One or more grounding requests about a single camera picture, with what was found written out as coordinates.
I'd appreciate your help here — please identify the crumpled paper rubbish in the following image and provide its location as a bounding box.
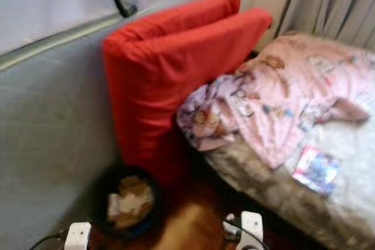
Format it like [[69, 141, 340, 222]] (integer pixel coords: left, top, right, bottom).
[[107, 175, 156, 229]]

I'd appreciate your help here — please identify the black round rubbish bin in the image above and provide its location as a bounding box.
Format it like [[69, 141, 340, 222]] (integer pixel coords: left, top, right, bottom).
[[91, 165, 162, 239]]

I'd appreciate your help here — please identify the bed with grey floral sheet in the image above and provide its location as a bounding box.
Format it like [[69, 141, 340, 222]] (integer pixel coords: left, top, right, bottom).
[[202, 30, 375, 250]]

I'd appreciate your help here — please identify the grey curtain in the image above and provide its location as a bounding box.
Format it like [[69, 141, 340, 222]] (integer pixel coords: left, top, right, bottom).
[[275, 0, 375, 49]]

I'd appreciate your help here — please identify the manga book pink cover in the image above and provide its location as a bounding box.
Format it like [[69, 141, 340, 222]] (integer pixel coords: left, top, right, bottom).
[[292, 145, 342, 195]]

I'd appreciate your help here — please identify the pink cartoon print blanket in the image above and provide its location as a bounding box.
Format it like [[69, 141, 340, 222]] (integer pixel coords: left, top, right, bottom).
[[176, 32, 375, 170]]

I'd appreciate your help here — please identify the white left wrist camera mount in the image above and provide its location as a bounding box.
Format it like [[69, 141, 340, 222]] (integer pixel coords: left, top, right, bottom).
[[64, 222, 91, 250]]

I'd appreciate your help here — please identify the large red cushion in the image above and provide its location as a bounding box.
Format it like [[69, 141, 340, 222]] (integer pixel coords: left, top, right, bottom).
[[103, 7, 273, 183]]

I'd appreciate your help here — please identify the flat red cushion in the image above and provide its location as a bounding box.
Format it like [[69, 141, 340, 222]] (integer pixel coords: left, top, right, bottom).
[[123, 0, 242, 40]]

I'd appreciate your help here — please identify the grey upright mattress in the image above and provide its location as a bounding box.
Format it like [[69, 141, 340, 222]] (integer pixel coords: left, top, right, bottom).
[[0, 0, 245, 250]]

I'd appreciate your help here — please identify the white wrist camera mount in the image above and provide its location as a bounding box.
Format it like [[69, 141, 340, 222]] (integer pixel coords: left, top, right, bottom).
[[240, 211, 264, 250], [64, 222, 91, 250]]

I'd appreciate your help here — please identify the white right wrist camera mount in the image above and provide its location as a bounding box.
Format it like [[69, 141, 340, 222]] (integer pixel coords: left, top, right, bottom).
[[240, 211, 264, 250]]

